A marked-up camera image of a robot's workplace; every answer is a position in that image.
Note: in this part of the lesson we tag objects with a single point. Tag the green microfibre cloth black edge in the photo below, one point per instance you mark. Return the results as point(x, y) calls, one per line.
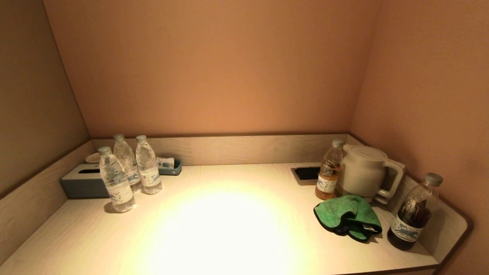
point(344, 214)

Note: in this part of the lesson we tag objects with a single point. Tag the black recessed power socket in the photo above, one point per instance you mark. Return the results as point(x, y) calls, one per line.
point(305, 173)

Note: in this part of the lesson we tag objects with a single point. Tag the small blue tray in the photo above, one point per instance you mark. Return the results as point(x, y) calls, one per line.
point(176, 170)

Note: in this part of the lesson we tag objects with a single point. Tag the white sachet packet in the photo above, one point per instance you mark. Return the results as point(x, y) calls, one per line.
point(165, 162)

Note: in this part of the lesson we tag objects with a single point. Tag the amber tea bottle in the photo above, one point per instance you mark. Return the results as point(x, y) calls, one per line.
point(328, 172)

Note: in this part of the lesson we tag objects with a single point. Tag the clear water bottle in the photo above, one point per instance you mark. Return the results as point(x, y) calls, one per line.
point(124, 156)
point(116, 183)
point(148, 168)

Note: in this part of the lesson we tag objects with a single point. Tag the white electric kettle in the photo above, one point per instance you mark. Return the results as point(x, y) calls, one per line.
point(363, 172)

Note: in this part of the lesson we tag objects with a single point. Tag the small white dish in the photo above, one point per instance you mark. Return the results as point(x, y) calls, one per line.
point(93, 157)

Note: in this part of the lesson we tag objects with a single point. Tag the grey-blue tissue box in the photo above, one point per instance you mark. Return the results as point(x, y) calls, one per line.
point(82, 185)

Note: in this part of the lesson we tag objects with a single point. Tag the dark tea bottle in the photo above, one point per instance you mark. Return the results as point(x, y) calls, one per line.
point(414, 214)

